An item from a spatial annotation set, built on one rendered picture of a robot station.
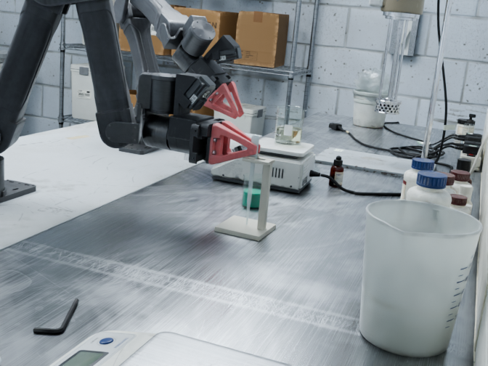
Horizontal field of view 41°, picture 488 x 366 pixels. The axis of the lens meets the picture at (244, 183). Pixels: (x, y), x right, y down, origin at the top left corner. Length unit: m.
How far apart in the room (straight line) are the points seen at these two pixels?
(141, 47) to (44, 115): 3.03
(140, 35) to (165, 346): 1.19
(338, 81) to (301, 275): 2.94
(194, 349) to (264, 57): 3.01
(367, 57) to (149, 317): 3.13
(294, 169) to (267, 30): 2.25
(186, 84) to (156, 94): 0.06
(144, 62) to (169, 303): 0.96
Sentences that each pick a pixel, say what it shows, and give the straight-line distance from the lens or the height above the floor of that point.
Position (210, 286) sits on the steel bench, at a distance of 0.87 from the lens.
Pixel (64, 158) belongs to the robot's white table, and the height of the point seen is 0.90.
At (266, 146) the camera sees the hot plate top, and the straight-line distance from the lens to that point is 1.38.
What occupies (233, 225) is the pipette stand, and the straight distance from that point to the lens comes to 1.10.
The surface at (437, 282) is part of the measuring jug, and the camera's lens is 0.73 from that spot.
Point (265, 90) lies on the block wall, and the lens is 3.94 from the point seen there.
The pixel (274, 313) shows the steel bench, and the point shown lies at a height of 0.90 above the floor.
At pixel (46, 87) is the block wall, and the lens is 4.67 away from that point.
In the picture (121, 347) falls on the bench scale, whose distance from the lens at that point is 0.66.
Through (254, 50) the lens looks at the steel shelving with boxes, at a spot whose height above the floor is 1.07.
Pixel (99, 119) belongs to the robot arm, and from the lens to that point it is 1.12.
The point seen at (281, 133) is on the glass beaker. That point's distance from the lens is 1.40.
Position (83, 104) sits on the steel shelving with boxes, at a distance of 4.00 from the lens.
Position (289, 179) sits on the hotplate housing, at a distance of 1.36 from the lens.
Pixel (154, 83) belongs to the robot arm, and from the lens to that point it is 1.11.
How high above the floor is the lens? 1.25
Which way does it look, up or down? 14 degrees down
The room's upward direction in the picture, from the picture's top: 5 degrees clockwise
